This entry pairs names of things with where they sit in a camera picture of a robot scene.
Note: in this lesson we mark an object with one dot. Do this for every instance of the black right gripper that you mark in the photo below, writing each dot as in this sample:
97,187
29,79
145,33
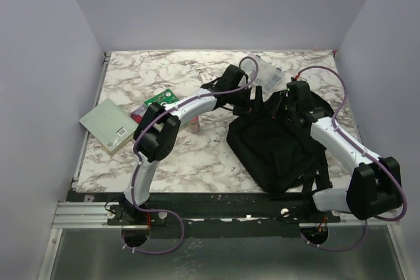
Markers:
286,119

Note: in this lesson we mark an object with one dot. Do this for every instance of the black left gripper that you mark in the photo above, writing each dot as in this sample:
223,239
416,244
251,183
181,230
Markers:
250,106

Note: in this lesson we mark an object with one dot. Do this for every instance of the black student backpack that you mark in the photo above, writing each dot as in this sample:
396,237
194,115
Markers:
278,155

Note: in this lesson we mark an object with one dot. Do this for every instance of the pink capped bottle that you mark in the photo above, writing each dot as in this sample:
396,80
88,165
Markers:
193,125

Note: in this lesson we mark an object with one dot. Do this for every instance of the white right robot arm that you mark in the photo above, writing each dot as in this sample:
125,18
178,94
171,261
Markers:
375,182

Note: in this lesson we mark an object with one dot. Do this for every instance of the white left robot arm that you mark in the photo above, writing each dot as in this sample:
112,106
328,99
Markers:
156,134

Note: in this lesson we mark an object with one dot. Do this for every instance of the clear plastic organizer box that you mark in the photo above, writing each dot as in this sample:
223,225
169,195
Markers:
269,77

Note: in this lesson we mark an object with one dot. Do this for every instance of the white plastic pipe fitting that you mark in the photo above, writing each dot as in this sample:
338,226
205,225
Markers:
206,77

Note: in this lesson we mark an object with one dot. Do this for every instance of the green paperback book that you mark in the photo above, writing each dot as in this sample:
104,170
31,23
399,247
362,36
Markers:
163,98

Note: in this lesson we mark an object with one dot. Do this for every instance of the purple red paperback book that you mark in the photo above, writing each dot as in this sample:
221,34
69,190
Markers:
138,113

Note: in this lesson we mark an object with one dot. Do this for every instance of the black mounting plate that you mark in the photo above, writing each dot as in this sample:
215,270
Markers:
216,231

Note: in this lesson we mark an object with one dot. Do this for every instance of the grey-green notebook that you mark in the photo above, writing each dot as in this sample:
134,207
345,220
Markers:
110,125

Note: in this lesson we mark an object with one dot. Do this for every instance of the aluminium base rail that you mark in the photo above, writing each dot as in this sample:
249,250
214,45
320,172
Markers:
82,216

